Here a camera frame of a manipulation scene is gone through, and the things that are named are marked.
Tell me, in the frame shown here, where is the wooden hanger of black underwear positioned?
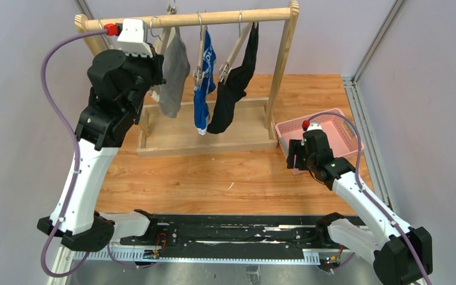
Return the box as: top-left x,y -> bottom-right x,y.
219,10 -> 254,83

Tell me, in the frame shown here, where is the blue white underwear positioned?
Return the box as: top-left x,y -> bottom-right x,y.
194,29 -> 217,135

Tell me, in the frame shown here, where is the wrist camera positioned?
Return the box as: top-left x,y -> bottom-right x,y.
117,18 -> 154,58
306,122 -> 323,131

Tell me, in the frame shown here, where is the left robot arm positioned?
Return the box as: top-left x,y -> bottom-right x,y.
37,50 -> 164,252

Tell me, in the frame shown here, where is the wooden hanger of blue underwear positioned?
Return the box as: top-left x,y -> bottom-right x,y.
193,12 -> 207,89

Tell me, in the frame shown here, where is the black underwear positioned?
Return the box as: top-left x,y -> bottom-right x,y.
207,23 -> 259,134

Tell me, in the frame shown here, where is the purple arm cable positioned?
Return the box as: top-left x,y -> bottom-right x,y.
301,111 -> 434,285
40,23 -> 158,278

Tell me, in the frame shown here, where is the wooden clothes rack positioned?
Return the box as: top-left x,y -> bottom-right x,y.
74,1 -> 299,157

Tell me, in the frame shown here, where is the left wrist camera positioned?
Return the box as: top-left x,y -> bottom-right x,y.
117,18 -> 154,58

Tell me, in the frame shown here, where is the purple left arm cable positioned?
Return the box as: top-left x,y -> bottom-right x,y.
40,23 -> 158,278

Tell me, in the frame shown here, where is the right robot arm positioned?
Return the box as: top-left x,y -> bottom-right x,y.
287,129 -> 433,284

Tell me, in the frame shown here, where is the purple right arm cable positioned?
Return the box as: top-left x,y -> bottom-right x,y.
301,111 -> 434,285

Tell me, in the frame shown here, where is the wooden hanger of grey underwear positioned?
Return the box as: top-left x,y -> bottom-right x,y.
149,1 -> 177,104

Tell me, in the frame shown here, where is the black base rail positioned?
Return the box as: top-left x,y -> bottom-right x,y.
88,214 -> 352,270

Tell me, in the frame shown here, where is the grey underwear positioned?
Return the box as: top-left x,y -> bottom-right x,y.
159,27 -> 191,118

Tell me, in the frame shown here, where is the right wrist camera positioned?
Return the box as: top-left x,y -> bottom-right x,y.
306,122 -> 323,131

